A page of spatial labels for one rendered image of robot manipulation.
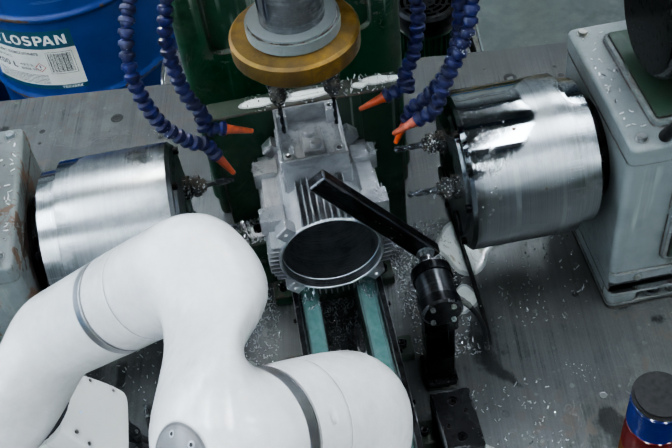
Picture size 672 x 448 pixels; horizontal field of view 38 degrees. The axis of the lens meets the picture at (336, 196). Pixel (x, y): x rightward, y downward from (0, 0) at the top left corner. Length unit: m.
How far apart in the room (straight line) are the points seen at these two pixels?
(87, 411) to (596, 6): 2.80
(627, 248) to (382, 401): 0.88
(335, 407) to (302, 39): 0.67
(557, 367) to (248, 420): 0.99
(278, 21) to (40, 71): 1.76
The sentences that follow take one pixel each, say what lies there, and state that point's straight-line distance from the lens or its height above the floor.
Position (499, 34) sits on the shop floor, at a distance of 3.48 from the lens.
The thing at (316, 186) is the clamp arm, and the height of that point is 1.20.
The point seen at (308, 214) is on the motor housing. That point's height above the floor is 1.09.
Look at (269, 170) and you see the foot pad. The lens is 1.51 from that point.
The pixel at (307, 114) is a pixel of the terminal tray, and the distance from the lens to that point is 1.52.
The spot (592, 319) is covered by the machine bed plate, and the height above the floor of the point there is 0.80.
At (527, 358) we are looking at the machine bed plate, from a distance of 1.60.
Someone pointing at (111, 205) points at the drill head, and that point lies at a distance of 1.41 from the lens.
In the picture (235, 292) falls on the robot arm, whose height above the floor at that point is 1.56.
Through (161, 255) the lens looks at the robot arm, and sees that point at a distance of 0.78.
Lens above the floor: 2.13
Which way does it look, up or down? 47 degrees down
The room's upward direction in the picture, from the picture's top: 8 degrees counter-clockwise
